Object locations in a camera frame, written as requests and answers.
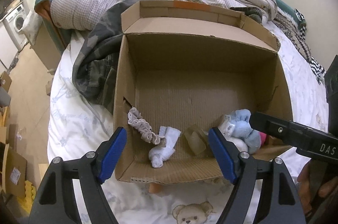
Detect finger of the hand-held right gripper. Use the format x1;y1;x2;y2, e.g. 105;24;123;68
249;111;329;148

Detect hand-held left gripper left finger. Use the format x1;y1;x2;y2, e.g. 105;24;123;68
31;127;128;224

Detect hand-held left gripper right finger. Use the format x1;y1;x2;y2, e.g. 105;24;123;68
208;127;307;224

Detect translucent beige nylon sock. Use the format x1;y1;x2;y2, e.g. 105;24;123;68
184;125;209;156

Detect light blue fluffy socks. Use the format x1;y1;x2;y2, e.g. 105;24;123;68
224;109;262;154

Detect beige lace sock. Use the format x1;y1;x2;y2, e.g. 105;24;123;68
128;107;165;145

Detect white frilly sock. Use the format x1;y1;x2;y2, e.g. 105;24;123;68
148;126;182;168

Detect brown cardboard box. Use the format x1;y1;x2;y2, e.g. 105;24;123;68
113;0;294;185

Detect person's right hand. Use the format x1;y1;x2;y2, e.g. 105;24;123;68
297;161;329;216

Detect black white striped cloth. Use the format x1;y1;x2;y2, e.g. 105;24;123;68
294;9;326;84

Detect yellow foam mat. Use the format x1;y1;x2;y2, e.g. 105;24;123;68
20;180;36;211

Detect patterned knit blanket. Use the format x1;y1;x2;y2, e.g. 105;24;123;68
273;9;315;61

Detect camouflage pants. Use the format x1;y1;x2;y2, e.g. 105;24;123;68
72;0;164;114

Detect flat cardboard box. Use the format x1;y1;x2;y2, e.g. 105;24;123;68
0;145;28;197

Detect grey ribbed garment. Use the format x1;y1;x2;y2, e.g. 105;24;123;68
230;6;264;24

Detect wooden bedside cabinet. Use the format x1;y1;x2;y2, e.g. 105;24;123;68
30;26;64;71

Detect small cardboard box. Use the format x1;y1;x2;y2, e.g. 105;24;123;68
0;71;12;94

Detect white kitchen cabinet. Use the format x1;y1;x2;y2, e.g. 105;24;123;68
0;19;20;69

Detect white pillow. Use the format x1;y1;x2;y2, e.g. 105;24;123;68
22;11;43;42

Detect white washing machine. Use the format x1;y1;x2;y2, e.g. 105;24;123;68
5;4;28;52

